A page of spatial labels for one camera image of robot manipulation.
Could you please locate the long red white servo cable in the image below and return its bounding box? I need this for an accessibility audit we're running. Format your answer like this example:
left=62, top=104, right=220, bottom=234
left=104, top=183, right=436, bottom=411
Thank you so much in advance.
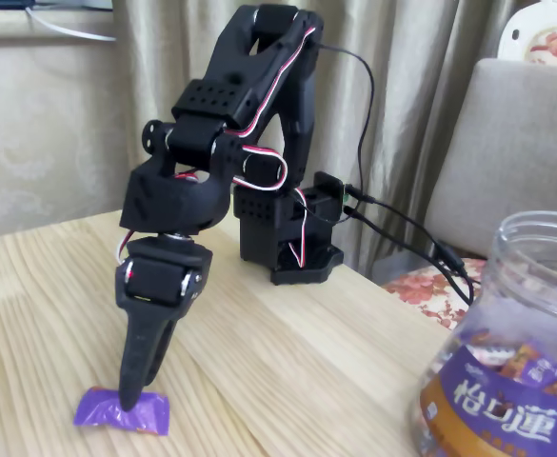
left=223, top=26, right=289, bottom=192

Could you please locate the black power cable with barrel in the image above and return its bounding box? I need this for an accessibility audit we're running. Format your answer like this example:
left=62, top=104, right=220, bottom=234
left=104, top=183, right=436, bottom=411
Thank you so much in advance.
left=347, top=187, right=475, bottom=304

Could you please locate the thin black wire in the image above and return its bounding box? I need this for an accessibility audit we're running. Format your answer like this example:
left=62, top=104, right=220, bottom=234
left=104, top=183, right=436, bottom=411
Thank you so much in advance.
left=316, top=42, right=375, bottom=191

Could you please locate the floral seat cushion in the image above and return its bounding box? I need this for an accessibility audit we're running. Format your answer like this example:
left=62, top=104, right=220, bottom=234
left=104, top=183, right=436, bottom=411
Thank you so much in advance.
left=381, top=256, right=491, bottom=330

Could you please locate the red white base servo cable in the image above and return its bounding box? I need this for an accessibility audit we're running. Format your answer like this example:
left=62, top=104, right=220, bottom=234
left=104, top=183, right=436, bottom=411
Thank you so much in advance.
left=292, top=187, right=308, bottom=268

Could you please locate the grey upholstered chair back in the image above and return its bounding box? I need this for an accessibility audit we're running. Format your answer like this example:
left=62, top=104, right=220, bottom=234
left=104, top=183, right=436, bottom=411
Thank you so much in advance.
left=423, top=56, right=557, bottom=261

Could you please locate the short red white gripper cable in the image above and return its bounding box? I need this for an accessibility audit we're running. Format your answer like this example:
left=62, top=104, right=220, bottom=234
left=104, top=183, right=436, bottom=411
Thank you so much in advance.
left=115, top=231, right=135, bottom=265

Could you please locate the clear plastic candy jar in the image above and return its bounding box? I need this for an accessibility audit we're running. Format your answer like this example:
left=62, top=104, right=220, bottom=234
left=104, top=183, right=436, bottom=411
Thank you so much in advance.
left=410, top=210, right=557, bottom=457

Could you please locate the beige window sill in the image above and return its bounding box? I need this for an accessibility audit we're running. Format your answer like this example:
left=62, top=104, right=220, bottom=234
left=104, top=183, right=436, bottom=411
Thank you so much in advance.
left=0, top=7, right=117, bottom=49

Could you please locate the black plug cable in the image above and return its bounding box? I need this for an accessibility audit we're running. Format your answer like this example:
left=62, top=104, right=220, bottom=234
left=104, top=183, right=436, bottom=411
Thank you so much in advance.
left=343, top=203, right=472, bottom=304

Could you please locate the white floral chair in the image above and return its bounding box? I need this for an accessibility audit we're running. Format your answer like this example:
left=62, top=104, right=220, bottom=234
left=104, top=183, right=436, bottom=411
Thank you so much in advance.
left=496, top=0, right=557, bottom=70

